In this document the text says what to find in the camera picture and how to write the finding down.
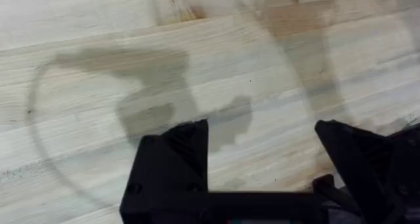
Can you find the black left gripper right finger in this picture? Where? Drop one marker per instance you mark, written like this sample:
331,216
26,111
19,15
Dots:
367,165

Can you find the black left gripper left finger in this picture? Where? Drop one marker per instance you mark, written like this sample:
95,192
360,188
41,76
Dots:
177,161

